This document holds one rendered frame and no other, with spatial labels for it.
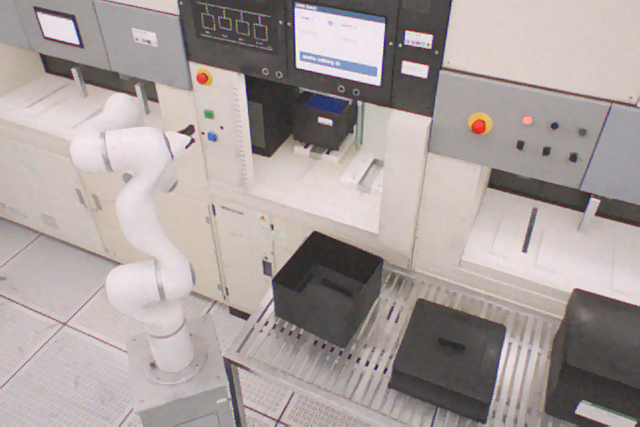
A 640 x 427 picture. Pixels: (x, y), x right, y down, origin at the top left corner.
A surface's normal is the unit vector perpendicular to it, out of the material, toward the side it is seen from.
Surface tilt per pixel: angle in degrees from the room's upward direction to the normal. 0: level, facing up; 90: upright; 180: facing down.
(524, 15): 90
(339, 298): 0
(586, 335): 0
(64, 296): 0
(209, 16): 90
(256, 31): 90
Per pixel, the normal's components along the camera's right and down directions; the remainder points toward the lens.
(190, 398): 0.34, 0.59
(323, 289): 0.00, -0.77
